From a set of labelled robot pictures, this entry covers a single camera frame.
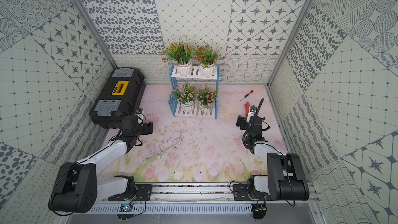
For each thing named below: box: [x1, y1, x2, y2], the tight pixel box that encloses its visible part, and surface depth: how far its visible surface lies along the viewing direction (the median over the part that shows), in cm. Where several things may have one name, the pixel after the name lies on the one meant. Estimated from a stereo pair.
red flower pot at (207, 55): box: [192, 37, 225, 70], surface depth 81 cm
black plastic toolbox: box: [89, 67, 146, 129], surface depth 94 cm
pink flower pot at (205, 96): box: [195, 86, 220, 110], surface depth 95 cm
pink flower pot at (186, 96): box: [168, 83, 198, 113], surface depth 95 cm
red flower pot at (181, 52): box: [161, 34, 196, 77], surface depth 85 cm
